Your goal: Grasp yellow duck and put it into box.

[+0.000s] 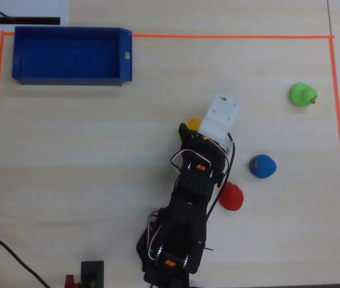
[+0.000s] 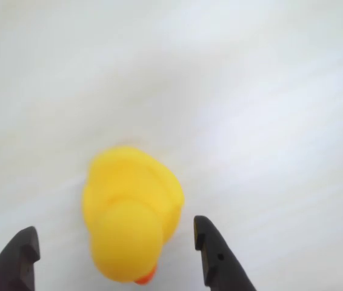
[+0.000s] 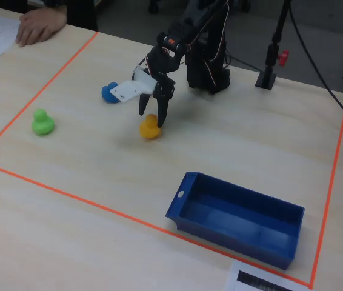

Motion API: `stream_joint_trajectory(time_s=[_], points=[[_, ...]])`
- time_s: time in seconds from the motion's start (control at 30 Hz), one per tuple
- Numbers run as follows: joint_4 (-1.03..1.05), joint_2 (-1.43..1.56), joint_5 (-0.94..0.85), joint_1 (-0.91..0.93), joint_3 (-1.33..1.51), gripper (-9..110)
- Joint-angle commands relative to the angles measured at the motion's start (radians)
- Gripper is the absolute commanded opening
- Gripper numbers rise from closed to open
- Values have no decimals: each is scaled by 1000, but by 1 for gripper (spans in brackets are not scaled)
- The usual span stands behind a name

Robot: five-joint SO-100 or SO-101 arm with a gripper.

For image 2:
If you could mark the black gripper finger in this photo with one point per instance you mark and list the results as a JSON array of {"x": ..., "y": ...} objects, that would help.
[
  {"x": 11, "y": 266},
  {"x": 220, "y": 260}
]

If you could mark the yellow rubber duck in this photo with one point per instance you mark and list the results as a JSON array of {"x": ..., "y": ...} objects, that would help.
[{"x": 129, "y": 212}]

